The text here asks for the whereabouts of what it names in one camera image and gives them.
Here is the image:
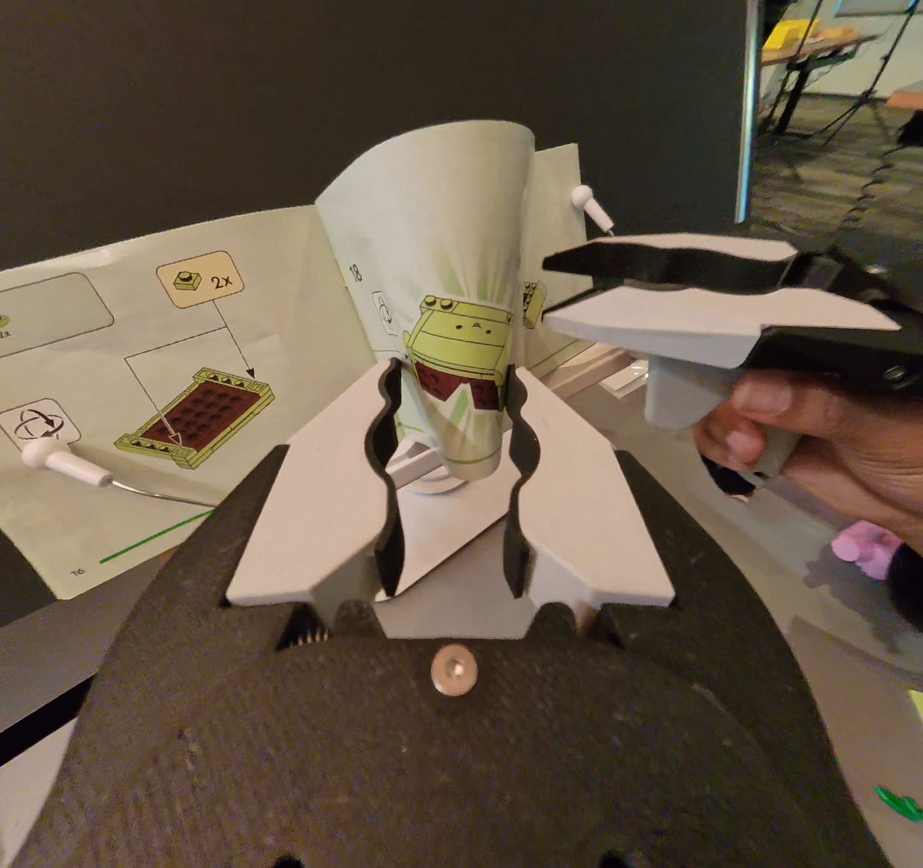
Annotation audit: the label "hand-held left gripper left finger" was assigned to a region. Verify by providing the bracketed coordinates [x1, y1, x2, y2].
[225, 359, 403, 608]

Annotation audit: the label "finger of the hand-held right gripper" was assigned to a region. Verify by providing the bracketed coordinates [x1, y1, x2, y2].
[541, 284, 902, 371]
[542, 233, 801, 295]

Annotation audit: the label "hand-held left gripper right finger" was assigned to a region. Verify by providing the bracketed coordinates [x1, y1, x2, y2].
[502, 366, 677, 613]

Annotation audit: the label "building instruction booklet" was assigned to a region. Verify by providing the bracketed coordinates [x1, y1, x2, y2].
[0, 118, 581, 602]

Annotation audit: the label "white book stand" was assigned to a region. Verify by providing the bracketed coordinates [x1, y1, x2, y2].
[20, 186, 650, 602]

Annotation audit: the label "person's right forearm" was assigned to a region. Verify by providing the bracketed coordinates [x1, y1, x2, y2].
[886, 542, 923, 631]

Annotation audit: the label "person's right hand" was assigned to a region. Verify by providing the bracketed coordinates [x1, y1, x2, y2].
[692, 370, 923, 555]

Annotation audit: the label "pink brick planter figure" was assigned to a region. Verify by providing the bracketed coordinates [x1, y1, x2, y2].
[831, 520, 902, 582]

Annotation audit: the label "yellow box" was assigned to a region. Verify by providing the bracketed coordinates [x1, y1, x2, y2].
[764, 17, 823, 52]

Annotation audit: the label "background wooden table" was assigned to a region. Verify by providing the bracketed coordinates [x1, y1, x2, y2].
[761, 27, 882, 140]

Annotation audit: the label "scattered green leaf pieces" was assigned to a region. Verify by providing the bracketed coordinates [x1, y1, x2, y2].
[874, 785, 923, 822]

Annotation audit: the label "black backdrop board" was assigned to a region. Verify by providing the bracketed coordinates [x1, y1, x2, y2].
[0, 0, 764, 627]

